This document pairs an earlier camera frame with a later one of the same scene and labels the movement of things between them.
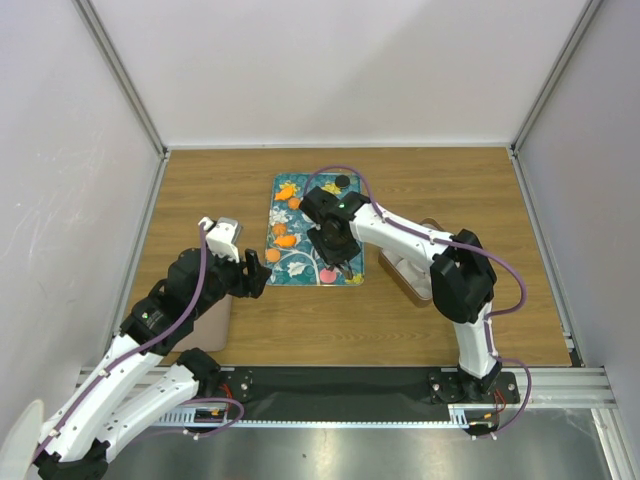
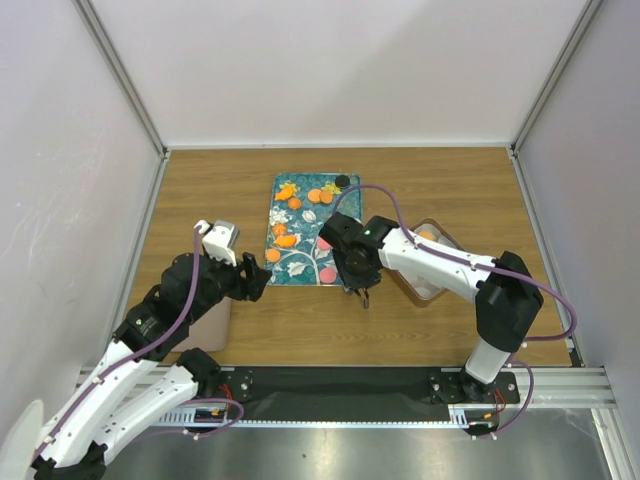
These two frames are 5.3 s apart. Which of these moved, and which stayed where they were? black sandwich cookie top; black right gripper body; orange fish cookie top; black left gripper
Moved: black right gripper body
Stayed: black sandwich cookie top; black left gripper; orange fish cookie top
